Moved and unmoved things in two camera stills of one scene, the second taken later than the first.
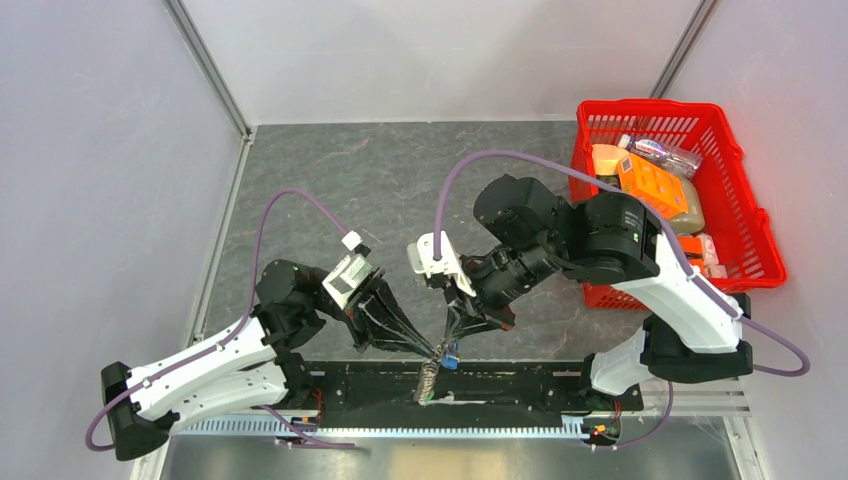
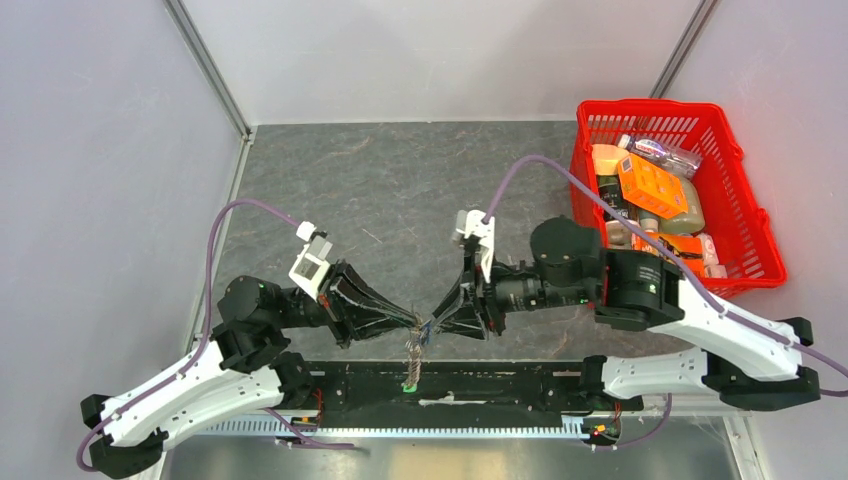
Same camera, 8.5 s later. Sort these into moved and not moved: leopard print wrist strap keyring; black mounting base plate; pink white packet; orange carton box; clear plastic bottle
Moved: leopard print wrist strap keyring
Not moved: orange carton box; pink white packet; clear plastic bottle; black mounting base plate
